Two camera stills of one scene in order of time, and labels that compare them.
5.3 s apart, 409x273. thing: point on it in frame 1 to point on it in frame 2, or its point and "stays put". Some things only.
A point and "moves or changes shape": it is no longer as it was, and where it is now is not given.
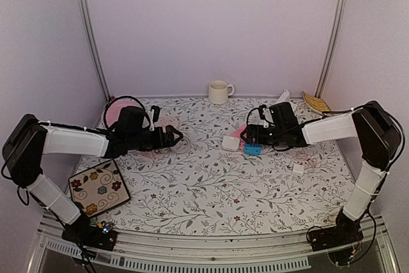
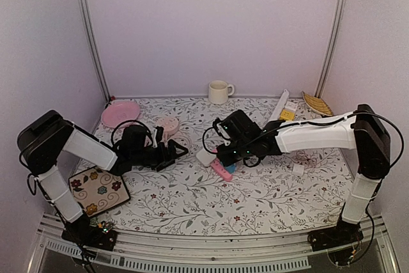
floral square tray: [99, 189] stays put
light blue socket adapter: [253, 149] moves or changes shape
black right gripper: [257, 128] to [226, 159]
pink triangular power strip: [238, 133] moves or changes shape
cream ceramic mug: [218, 91] stays put
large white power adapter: [230, 143] moves or changes shape
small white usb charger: [298, 169] stays put
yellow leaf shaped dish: [317, 104] stays put
